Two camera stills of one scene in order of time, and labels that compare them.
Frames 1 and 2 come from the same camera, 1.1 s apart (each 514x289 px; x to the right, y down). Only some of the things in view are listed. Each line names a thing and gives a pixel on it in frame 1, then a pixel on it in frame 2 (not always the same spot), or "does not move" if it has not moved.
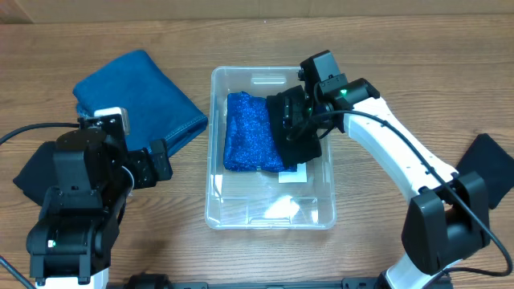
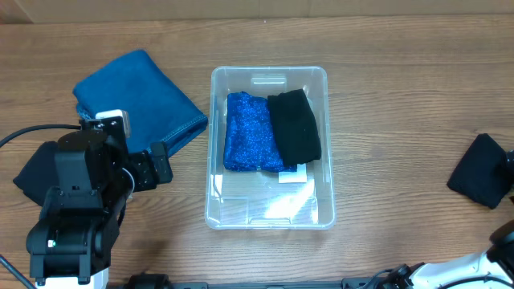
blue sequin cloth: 251,141 does not move
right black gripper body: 289,111 to 510,163
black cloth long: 292,152 does not move
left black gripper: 149,176 does not move
